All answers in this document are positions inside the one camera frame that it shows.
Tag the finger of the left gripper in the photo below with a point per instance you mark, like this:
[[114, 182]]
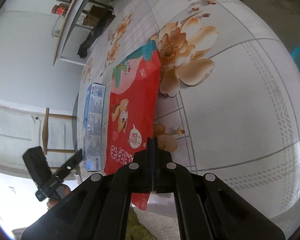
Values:
[[69, 165]]

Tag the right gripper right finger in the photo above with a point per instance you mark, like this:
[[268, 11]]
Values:
[[206, 207]]

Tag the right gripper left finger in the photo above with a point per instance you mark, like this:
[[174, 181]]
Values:
[[97, 209]]

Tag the red snack bag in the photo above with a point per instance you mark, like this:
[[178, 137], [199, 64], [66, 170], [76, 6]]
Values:
[[133, 93]]

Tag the person's left hand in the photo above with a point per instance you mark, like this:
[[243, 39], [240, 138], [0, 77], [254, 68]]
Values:
[[61, 192]]

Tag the blue white long box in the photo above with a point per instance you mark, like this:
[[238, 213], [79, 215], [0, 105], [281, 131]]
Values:
[[92, 127]]

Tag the floral tablecloth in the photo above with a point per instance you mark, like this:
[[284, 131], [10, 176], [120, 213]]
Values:
[[230, 96]]

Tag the glass pot with lid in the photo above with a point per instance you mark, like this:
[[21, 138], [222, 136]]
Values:
[[57, 27]]

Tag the black clothing pile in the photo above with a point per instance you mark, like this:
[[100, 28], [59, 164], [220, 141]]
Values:
[[106, 19]]

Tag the dark sauce jar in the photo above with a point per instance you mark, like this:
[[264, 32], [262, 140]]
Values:
[[60, 9]]

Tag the white side table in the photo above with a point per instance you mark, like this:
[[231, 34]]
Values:
[[81, 18]]

